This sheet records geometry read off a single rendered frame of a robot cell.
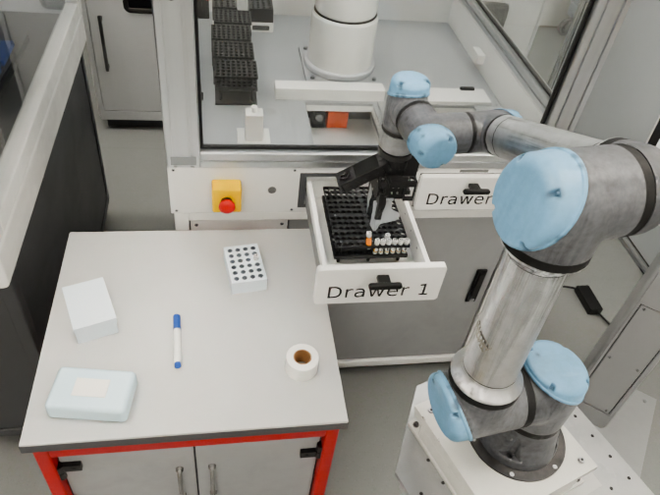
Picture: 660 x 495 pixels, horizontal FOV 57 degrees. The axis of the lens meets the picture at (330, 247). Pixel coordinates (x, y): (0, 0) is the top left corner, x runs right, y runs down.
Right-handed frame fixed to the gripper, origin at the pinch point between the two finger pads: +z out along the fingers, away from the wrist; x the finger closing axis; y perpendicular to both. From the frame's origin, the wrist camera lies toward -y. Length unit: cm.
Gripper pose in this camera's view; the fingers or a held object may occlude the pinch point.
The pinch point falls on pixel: (369, 219)
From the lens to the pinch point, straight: 135.1
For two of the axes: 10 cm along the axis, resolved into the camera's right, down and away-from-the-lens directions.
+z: -1.1, 7.0, 7.0
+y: 9.8, -0.2, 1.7
